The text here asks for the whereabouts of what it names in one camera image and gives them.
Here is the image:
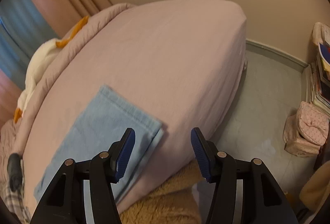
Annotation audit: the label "pink and blue curtain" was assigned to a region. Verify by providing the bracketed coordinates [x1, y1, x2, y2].
[1, 0, 111, 123]

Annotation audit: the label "lilac quilted duvet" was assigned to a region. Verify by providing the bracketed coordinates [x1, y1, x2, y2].
[0, 2, 137, 186]

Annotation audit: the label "light blue denim pants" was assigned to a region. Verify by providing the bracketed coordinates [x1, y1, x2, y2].
[34, 85, 164, 202]

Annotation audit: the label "lilac fitted bed sheet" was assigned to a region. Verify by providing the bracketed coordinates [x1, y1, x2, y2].
[21, 0, 246, 212]

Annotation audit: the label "stack of books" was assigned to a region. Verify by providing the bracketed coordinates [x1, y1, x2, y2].
[303, 22, 329, 115]

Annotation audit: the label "beige fleece sleeve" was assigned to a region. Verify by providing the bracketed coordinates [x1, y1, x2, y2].
[120, 160, 203, 224]

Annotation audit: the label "folded dark blue jeans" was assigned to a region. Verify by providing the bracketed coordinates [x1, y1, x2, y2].
[7, 153, 23, 192]

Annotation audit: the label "white goose plush toy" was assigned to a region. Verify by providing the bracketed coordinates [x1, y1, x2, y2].
[13, 16, 89, 123]

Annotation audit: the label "plaid pillow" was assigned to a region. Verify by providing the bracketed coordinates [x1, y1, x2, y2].
[1, 158, 31, 223]

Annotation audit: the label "pink dotted storage bag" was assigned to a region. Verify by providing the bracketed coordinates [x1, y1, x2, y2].
[283, 101, 329, 157]

